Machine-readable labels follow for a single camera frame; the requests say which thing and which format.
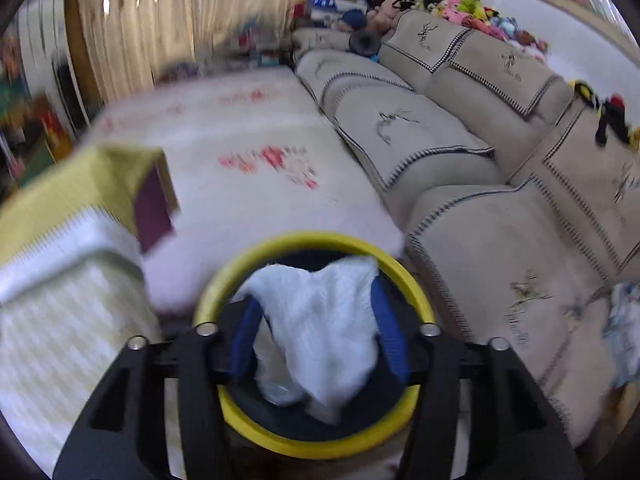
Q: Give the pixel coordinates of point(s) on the blue white cloth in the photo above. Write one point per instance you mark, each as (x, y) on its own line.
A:
(625, 330)

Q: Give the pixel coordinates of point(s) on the yellow black plush toy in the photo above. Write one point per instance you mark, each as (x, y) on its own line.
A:
(612, 115)

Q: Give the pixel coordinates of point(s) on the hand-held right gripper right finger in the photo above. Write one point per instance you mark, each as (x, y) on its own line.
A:
(390, 340)

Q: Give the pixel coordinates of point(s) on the beige sofa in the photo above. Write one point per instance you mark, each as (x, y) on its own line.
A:
(475, 240)

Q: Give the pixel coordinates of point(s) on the black neck pillow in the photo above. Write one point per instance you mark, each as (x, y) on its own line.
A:
(365, 44)

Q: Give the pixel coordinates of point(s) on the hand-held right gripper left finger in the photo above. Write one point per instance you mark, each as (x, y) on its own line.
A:
(245, 340)

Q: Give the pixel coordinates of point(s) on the white tissue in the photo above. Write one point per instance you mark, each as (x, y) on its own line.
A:
(320, 320)

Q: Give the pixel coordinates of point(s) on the white standing air conditioner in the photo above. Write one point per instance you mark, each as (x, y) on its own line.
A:
(45, 55)

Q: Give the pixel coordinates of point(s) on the wooden coffee table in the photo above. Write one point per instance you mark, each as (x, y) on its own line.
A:
(155, 210)

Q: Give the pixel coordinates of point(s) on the clear plastic bag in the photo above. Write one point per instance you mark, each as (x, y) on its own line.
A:
(277, 375)

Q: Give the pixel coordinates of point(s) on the pile of plush toys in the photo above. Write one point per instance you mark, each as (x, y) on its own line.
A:
(450, 5)

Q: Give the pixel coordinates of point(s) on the white floral mat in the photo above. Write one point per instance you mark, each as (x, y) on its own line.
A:
(240, 200)

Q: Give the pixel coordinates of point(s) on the black yellow-rimmed trash bin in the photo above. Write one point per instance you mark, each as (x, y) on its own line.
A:
(300, 442)

